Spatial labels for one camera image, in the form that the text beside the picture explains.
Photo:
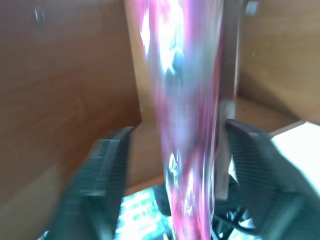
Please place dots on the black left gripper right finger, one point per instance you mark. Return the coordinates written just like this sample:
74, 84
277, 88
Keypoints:
270, 180

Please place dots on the green patterned book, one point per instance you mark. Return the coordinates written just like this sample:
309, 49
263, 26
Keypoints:
142, 215

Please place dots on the wooden bookshelf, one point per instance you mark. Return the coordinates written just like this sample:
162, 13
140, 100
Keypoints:
70, 82

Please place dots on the shiny pink foil packet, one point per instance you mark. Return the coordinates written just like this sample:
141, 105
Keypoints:
186, 120

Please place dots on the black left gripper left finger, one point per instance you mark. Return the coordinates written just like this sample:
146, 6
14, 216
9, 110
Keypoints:
100, 180

